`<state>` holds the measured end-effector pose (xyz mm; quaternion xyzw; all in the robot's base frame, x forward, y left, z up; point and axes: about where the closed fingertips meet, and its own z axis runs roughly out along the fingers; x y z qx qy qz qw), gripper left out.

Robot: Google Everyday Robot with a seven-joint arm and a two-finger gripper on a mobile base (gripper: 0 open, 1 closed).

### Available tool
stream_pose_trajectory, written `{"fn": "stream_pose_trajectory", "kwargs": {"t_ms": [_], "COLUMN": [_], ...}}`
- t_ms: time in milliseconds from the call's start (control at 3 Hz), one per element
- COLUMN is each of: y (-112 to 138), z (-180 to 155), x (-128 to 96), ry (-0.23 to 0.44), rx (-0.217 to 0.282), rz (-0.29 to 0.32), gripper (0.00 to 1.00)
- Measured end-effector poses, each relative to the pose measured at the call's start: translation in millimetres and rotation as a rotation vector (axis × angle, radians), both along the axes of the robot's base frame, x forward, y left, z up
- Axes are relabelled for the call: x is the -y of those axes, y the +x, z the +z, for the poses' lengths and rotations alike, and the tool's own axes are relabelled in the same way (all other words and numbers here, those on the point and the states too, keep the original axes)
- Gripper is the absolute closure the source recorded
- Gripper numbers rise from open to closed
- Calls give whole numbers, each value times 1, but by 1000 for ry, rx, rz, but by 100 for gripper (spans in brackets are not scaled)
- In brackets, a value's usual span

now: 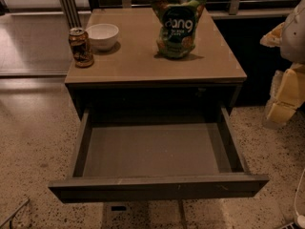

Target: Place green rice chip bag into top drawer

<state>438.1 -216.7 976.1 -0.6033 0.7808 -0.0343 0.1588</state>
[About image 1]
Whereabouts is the white ceramic bowl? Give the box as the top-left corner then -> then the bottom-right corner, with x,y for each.
87,24 -> 119,51

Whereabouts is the green rice chip bag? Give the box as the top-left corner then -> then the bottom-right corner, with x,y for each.
152,0 -> 207,59

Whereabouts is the metal rod on floor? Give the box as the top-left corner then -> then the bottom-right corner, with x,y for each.
0,198 -> 30,229

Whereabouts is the brown soda can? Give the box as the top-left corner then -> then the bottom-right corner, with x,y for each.
69,27 -> 94,68

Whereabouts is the grey cabinet with tan top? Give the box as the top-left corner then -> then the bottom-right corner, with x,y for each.
65,8 -> 247,115

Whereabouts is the open grey top drawer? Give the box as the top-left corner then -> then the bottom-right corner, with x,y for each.
49,105 -> 269,203

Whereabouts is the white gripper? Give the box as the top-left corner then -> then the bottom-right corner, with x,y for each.
260,0 -> 305,127

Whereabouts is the white cable with plug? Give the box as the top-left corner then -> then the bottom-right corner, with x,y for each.
293,169 -> 305,229

